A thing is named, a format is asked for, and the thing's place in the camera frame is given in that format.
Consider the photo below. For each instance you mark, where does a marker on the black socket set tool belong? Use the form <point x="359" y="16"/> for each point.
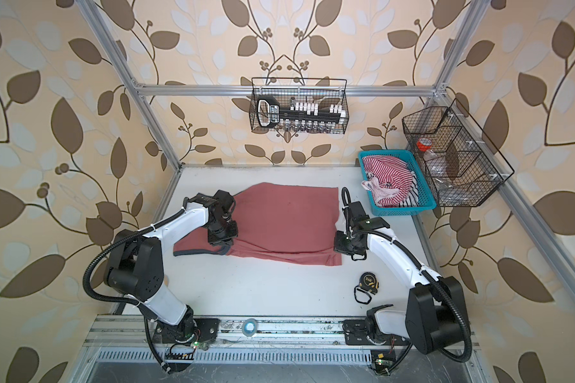
<point x="326" y="115"/>

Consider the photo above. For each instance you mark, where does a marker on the back wire basket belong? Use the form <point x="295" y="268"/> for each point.
<point x="300" y="87"/>

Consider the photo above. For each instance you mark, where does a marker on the red capped plastic bottle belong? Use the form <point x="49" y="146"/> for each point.
<point x="435" y="162"/>

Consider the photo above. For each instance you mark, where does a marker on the teal plastic basket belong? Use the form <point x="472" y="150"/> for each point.
<point x="426" y="199"/>

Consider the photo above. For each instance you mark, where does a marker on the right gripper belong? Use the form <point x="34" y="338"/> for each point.
<point x="339" y="246"/>

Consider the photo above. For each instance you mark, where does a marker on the round blue button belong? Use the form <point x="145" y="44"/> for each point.
<point x="249" y="328"/>

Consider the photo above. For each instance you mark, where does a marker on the black tape measure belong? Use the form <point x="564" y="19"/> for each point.
<point x="367" y="287"/>

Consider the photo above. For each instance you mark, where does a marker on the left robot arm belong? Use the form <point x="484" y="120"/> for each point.
<point x="131" y="271"/>

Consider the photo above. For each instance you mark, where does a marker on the right wire basket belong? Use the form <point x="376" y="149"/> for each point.
<point x="477" y="167"/>

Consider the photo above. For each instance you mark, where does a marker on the red white striped garment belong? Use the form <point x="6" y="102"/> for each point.
<point x="390" y="182"/>

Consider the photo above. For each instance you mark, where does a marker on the red tank top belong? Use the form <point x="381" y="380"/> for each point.
<point x="284" y="223"/>

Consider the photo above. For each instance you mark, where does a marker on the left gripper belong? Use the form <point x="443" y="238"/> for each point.
<point x="228" y="238"/>

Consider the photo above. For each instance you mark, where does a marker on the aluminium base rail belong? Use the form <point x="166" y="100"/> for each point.
<point x="128" y="330"/>

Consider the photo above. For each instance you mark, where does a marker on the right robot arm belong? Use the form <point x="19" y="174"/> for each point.
<point x="435" y="319"/>

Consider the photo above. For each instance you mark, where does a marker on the wire basket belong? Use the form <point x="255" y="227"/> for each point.
<point x="300" y="87"/>
<point x="477" y="167"/>

